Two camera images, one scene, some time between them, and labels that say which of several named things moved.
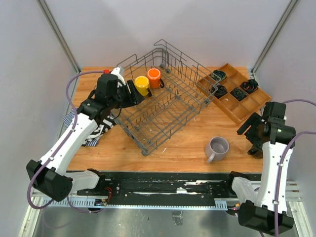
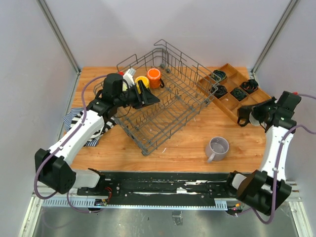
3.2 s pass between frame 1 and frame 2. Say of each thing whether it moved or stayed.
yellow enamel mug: stayed
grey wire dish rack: stayed
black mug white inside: moved
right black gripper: moved
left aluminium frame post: stayed
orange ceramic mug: stayed
